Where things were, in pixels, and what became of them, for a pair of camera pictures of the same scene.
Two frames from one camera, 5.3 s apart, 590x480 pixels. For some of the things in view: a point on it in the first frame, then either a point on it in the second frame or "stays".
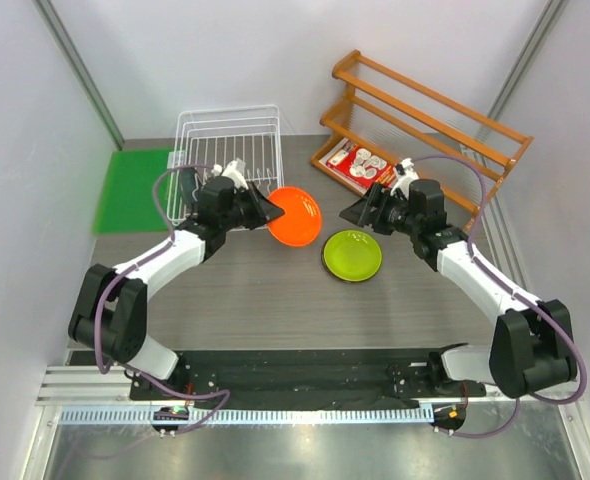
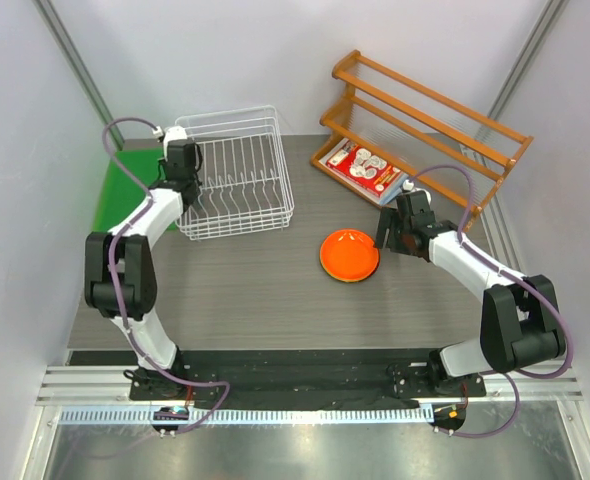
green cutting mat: x=126 y=200 stays
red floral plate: x=352 y=261 stays
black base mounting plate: x=315 y=379 stays
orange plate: x=302 y=219 to x=349 y=256
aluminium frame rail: x=84 y=395 stays
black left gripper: x=263 y=210 to x=194 y=172
